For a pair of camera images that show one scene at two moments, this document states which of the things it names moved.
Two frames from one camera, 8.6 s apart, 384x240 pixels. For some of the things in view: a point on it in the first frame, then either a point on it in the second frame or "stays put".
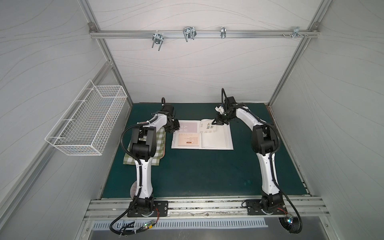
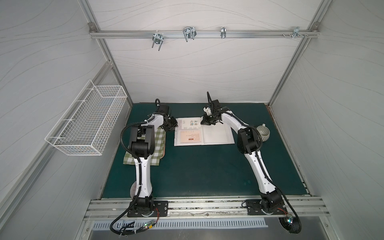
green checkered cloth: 129,158 stays put
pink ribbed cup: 133,190 stays put
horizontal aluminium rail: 204,33 stays put
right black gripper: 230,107 → 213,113
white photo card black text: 207,127 → 190,123
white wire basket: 87,123 stays put
